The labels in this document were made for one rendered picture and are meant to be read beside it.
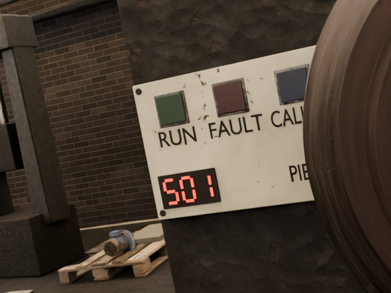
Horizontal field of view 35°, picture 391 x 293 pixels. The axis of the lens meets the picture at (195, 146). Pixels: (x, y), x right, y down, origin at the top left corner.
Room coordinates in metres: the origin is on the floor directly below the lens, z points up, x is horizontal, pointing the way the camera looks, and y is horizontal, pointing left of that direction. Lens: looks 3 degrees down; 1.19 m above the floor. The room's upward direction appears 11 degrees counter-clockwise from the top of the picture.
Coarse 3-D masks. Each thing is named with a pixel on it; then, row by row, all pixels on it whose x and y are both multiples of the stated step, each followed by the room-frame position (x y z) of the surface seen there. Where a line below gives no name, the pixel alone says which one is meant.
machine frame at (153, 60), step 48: (144, 0) 0.81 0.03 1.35; (192, 0) 0.79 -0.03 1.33; (240, 0) 0.76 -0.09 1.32; (288, 0) 0.74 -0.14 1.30; (144, 48) 0.81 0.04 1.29; (192, 48) 0.79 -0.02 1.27; (240, 48) 0.77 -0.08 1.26; (288, 48) 0.74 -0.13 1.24; (192, 240) 0.81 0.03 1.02; (240, 240) 0.78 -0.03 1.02; (288, 240) 0.76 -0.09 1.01; (192, 288) 0.81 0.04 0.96; (240, 288) 0.79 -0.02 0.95; (288, 288) 0.77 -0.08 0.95; (336, 288) 0.74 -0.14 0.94
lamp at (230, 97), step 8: (216, 88) 0.76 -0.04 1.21; (224, 88) 0.75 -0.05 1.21; (232, 88) 0.75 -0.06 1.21; (240, 88) 0.74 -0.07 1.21; (216, 96) 0.76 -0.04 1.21; (224, 96) 0.75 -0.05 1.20; (232, 96) 0.75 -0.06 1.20; (240, 96) 0.74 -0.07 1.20; (224, 104) 0.75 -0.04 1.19; (232, 104) 0.75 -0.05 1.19; (240, 104) 0.75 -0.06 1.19; (224, 112) 0.75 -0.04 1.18
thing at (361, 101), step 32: (384, 0) 0.54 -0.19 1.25; (384, 32) 0.54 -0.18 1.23; (352, 64) 0.55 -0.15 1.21; (384, 64) 0.53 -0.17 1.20; (352, 96) 0.55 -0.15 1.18; (384, 96) 0.53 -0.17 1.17; (352, 128) 0.56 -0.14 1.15; (384, 128) 0.53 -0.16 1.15; (352, 160) 0.56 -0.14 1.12; (384, 160) 0.53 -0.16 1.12; (352, 192) 0.56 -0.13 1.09; (384, 192) 0.53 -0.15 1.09; (384, 224) 0.55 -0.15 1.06; (384, 256) 0.55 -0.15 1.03
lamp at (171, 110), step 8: (168, 96) 0.78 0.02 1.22; (176, 96) 0.78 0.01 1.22; (160, 104) 0.78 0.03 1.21; (168, 104) 0.78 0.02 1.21; (176, 104) 0.78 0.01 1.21; (160, 112) 0.79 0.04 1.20; (168, 112) 0.78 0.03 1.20; (176, 112) 0.78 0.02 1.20; (184, 112) 0.77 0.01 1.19; (160, 120) 0.79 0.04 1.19; (168, 120) 0.78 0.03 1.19; (176, 120) 0.78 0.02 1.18; (184, 120) 0.77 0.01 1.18
